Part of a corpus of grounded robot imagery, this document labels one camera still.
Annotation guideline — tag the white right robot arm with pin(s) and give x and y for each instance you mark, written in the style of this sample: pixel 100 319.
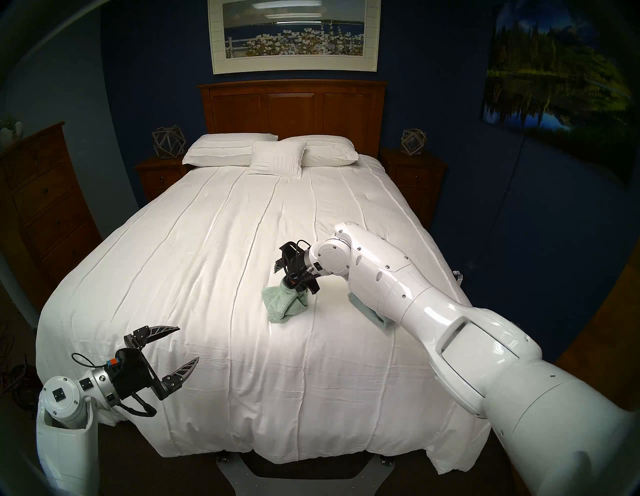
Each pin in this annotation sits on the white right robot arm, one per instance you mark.
pixel 450 320

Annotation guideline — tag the brown wooden headboard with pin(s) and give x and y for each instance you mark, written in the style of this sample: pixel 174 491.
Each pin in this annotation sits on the brown wooden headboard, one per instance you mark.
pixel 295 110

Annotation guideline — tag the forest lake canvas print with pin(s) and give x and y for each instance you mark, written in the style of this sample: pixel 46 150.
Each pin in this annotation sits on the forest lake canvas print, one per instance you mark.
pixel 555 85

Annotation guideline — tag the light blue hand towel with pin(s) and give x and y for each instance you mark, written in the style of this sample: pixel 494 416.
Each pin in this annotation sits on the light blue hand towel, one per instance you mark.
pixel 367 310

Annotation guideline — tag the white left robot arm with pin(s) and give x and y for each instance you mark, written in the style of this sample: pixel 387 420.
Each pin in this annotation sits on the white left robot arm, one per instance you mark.
pixel 60 400

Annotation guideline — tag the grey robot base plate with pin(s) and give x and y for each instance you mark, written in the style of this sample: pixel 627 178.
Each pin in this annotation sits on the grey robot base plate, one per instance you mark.
pixel 235 475

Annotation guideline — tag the small white potted plant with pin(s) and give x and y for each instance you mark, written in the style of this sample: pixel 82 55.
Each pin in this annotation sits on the small white potted plant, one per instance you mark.
pixel 11 131

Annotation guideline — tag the square pleated white pillow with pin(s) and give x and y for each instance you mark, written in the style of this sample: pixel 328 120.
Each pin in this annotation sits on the square pleated white pillow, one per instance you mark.
pixel 277 160

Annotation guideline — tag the white bed comforter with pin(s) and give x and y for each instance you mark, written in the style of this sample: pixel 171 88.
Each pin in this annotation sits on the white bed comforter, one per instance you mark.
pixel 200 250

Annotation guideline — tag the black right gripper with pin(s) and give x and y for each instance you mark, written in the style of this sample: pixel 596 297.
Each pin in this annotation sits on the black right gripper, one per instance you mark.
pixel 300 262

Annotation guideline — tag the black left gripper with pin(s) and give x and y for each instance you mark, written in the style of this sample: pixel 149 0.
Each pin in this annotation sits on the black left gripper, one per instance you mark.
pixel 132 372

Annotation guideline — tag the tall brown wooden dresser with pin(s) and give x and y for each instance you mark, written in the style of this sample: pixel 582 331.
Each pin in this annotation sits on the tall brown wooden dresser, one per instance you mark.
pixel 45 210

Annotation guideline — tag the brown wooden nightstand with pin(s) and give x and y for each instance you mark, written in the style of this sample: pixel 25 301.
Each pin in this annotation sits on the brown wooden nightstand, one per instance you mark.
pixel 160 177
pixel 417 180

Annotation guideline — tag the long white pillow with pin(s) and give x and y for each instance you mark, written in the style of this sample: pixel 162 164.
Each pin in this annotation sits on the long white pillow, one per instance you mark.
pixel 330 150
pixel 220 150

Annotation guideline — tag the framed flower seascape picture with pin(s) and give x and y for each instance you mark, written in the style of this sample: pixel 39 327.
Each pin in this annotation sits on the framed flower seascape picture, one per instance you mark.
pixel 295 45

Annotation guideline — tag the mint green waffle towel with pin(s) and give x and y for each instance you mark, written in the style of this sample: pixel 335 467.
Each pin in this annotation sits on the mint green waffle towel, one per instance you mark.
pixel 280 305

